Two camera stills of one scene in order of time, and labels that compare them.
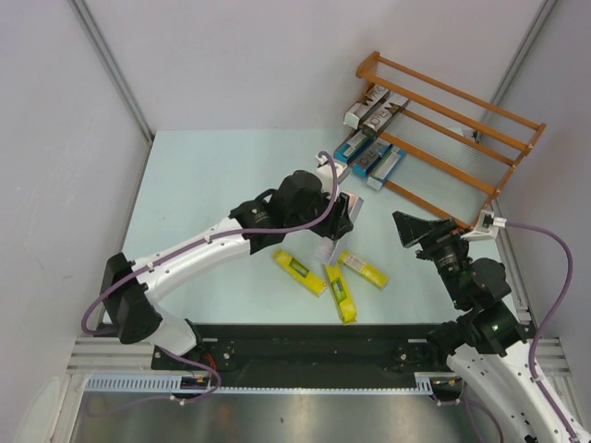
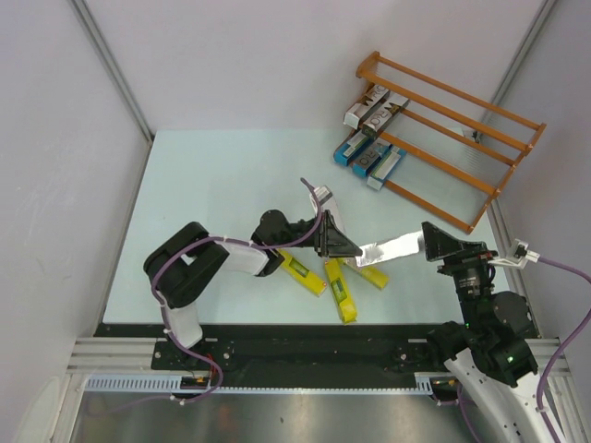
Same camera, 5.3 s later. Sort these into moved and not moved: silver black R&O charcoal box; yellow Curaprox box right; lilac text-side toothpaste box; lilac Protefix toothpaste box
Moved: lilac Protefix toothpaste box; lilac text-side toothpaste box
Not moved: yellow Curaprox box right; silver black R&O charcoal box
